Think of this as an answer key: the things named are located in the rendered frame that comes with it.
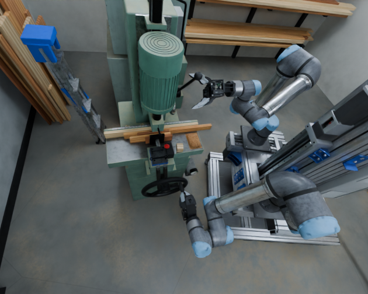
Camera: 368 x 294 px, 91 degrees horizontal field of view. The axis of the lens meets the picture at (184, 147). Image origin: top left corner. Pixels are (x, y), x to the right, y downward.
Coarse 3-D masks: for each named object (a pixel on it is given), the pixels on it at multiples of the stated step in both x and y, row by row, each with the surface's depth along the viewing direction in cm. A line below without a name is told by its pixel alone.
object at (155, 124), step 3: (150, 114) 105; (150, 117) 105; (162, 117) 105; (150, 120) 107; (153, 120) 103; (159, 120) 104; (162, 120) 104; (150, 123) 109; (153, 123) 102; (156, 123) 102; (159, 123) 103; (162, 123) 103; (153, 126) 102; (156, 126) 103; (159, 126) 104; (162, 126) 104; (153, 129) 105; (156, 129) 106; (159, 129) 107; (162, 129) 107
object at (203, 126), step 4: (204, 124) 125; (208, 124) 125; (168, 128) 118; (172, 128) 118; (176, 128) 119; (180, 128) 120; (184, 128) 120; (188, 128) 121; (192, 128) 122; (196, 128) 124; (200, 128) 125; (204, 128) 126; (208, 128) 127; (128, 132) 111; (132, 132) 112; (136, 132) 112; (172, 132) 120; (176, 132) 122; (124, 136) 111; (128, 136) 112
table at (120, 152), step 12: (180, 132) 123; (192, 132) 124; (108, 144) 109; (120, 144) 110; (132, 144) 112; (144, 144) 113; (108, 156) 105; (120, 156) 106; (132, 156) 108; (144, 156) 109; (180, 156) 119
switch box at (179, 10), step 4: (176, 8) 89; (180, 8) 90; (176, 12) 87; (180, 12) 88; (180, 16) 86; (180, 20) 88; (180, 24) 90; (180, 28) 91; (176, 32) 92; (180, 32) 93; (176, 36) 94
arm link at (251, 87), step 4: (240, 80) 85; (244, 80) 85; (248, 80) 85; (252, 80) 85; (256, 80) 87; (244, 84) 83; (248, 84) 84; (252, 84) 85; (256, 84) 85; (260, 84) 86; (244, 88) 83; (248, 88) 84; (252, 88) 85; (256, 88) 85; (260, 88) 86; (244, 92) 85; (248, 92) 85; (252, 92) 86; (256, 92) 87; (240, 96) 87; (244, 96) 88; (248, 96) 88
